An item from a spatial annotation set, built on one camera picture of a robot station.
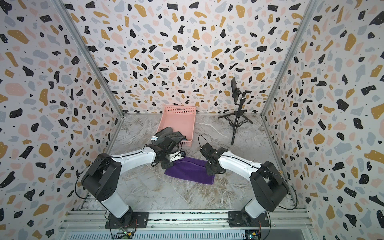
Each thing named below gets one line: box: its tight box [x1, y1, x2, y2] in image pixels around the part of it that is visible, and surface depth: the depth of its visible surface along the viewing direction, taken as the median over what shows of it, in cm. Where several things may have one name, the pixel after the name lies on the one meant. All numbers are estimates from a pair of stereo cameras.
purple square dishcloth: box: [164, 156, 215, 185], surface depth 91 cm
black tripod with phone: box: [217, 77, 253, 145], surface depth 101 cm
